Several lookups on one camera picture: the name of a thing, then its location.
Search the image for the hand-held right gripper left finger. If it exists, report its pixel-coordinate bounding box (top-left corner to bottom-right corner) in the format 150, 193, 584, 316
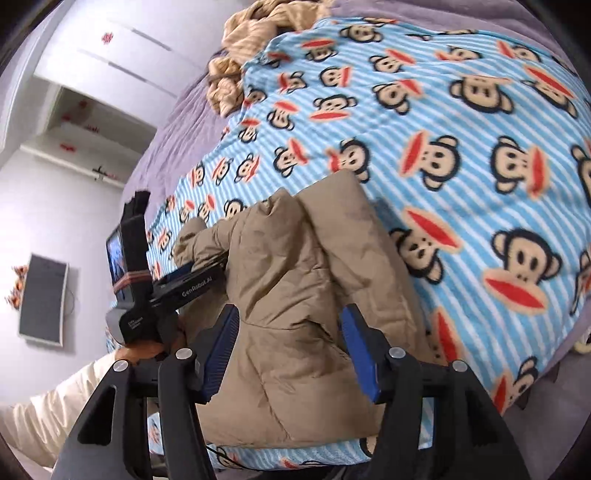
50, 304, 241, 480

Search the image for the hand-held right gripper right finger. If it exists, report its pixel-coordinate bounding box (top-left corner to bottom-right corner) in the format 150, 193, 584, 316
339, 302, 532, 480

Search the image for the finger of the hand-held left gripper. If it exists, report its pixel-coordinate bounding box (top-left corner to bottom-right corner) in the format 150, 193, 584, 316
189, 251, 230, 278

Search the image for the beige puffer jacket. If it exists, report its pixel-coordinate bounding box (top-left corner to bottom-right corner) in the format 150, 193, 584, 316
172, 172, 444, 450

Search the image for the person's left forearm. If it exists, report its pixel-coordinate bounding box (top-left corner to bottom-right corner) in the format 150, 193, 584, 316
0, 355, 116, 467

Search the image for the person's left hand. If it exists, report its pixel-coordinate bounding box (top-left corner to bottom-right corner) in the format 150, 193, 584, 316
115, 318, 188, 365

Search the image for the purple quilted bed cover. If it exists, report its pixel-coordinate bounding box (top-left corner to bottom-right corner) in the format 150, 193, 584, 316
131, 0, 591, 480

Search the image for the beige striped cloth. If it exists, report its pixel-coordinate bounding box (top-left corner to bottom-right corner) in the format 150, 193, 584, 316
205, 0, 335, 116

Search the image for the striped monkey print blanket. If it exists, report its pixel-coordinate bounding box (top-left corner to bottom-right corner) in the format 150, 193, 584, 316
104, 16, 591, 472

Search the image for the wall monitor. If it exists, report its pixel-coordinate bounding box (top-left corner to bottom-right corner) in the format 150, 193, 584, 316
18, 253, 70, 347

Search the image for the orange wall ornament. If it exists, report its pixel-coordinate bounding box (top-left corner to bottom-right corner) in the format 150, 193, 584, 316
6, 264, 29, 309

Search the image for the white wall cabinet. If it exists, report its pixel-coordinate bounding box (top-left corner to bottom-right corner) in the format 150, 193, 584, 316
0, 18, 208, 185

